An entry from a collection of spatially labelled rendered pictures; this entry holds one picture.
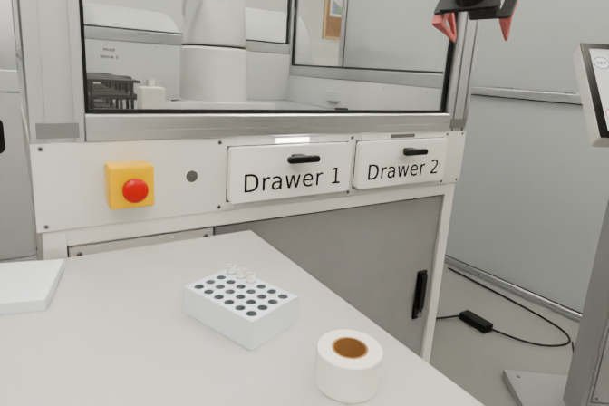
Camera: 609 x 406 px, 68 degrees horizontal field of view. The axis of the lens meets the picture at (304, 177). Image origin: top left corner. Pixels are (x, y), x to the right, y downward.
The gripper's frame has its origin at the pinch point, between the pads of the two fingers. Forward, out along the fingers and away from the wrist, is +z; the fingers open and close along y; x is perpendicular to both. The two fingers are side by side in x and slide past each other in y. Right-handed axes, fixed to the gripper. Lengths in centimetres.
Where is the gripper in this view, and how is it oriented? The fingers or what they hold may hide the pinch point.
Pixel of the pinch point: (479, 35)
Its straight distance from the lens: 96.1
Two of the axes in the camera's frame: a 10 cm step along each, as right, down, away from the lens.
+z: 4.2, 5.6, 7.1
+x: -4.3, 8.2, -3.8
